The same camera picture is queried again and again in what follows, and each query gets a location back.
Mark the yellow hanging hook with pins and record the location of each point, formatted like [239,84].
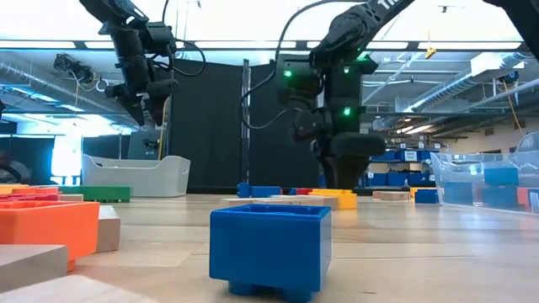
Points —
[430,52]

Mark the long green toy brick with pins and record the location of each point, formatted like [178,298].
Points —
[97,192]

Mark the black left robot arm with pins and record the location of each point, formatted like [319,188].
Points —
[113,10]

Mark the silver ventilation duct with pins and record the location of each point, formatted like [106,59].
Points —
[42,84]

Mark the white plastic bin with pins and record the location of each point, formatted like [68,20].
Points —
[135,174]

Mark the black background robot arm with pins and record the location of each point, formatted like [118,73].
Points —
[151,145]

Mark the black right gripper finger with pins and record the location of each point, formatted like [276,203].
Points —
[353,160]
[324,168]

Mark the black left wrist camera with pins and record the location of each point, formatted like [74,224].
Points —
[160,38]

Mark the shelf with blue bins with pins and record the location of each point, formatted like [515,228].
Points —
[400,179]

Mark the person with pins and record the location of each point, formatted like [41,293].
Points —
[14,172]

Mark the white ventilation duct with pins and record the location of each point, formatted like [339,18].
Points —
[463,80]

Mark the small red toy brick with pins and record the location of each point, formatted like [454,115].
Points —
[479,194]
[304,191]

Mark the long orange toy brick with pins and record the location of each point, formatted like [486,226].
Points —
[35,190]

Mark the clear plastic bin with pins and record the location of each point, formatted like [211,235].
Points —
[463,168]

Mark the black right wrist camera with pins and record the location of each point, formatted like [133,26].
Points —
[299,80]

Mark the black ceiling-hung device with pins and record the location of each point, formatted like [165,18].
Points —
[73,67]

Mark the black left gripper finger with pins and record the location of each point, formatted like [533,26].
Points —
[162,97]
[130,105]

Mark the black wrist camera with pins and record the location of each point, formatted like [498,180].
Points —
[299,80]
[160,38]

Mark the amber yellow toy brick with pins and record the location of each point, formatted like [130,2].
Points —
[12,188]

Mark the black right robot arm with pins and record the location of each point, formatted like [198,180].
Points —
[358,25]

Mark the black folding partition screen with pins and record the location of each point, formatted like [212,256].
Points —
[210,126]

